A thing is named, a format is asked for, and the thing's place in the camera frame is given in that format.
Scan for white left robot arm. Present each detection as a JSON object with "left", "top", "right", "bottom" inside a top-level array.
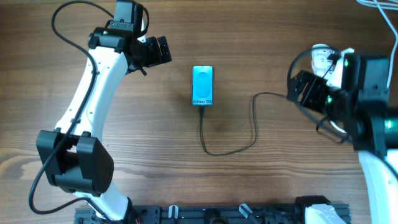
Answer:
[{"left": 36, "top": 1, "right": 172, "bottom": 223}]

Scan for white cables at corner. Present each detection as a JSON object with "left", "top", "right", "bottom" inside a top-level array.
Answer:
[{"left": 356, "top": 0, "right": 398, "bottom": 11}]

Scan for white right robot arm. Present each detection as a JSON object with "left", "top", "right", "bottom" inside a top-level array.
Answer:
[{"left": 287, "top": 47, "right": 397, "bottom": 223}]

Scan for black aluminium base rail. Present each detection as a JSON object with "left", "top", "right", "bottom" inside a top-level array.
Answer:
[{"left": 73, "top": 202, "right": 351, "bottom": 224}]

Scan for white power strip cord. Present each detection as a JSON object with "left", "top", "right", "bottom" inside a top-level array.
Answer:
[{"left": 329, "top": 0, "right": 398, "bottom": 134}]

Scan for blue screen smartphone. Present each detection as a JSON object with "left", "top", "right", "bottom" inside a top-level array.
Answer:
[{"left": 192, "top": 65, "right": 214, "bottom": 106}]

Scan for black charger cable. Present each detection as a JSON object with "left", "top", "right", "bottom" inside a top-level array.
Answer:
[{"left": 198, "top": 51, "right": 341, "bottom": 156}]

